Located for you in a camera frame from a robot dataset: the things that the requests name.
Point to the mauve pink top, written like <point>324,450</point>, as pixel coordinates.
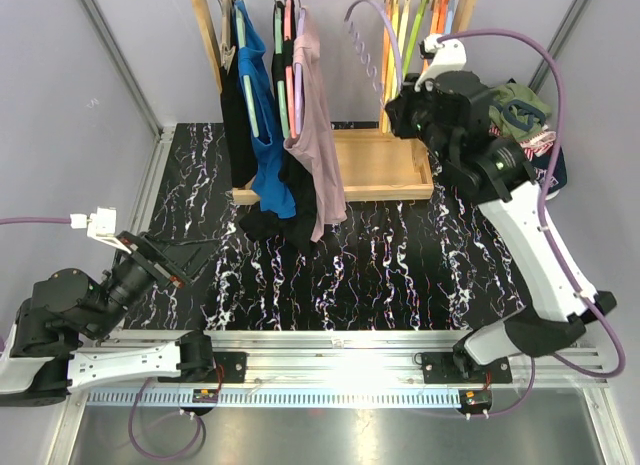
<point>315,147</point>

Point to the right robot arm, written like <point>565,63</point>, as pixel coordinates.
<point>450,115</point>

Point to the lime green empty hanger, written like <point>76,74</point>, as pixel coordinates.
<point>413,36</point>

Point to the black top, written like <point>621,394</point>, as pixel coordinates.
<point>259,225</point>

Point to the red white striped top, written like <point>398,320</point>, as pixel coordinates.
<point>533,144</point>

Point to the cream empty hanger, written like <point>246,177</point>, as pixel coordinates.
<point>403,25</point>

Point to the olive green top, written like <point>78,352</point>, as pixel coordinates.
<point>517,111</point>

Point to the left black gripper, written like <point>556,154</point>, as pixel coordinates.
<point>170,264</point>

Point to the aluminium rail base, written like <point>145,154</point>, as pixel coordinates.
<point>350,318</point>

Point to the wooden clothes rack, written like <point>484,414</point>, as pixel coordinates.
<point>374,165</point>

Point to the orange hanger with red top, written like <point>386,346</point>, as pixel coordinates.
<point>390,5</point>

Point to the wooden clip hanger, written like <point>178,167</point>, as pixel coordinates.
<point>227,46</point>

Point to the yellow plastic hanger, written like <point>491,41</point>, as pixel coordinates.
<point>395,26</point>

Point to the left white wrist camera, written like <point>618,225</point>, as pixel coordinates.
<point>100,226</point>

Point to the lilac hanger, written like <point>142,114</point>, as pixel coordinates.
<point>298,76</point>

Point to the white laundry basket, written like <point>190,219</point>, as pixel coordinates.
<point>550,193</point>

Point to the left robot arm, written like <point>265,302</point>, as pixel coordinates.
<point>43,362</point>

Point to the blue top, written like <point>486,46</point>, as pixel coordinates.
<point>274,195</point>

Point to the orange empty hanger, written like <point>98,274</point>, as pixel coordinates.
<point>435,16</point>
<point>443,13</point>

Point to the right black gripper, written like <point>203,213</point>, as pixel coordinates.
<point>400,106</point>

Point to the mint green hanger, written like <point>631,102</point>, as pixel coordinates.
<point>246,80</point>

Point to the purple hanger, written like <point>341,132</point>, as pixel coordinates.
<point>364,56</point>

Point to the black garment on clip hanger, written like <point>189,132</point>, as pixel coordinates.
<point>243,163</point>

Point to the light blue empty hanger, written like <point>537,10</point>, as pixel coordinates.
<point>451,6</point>

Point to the pink hanger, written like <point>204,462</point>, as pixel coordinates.
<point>288,41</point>

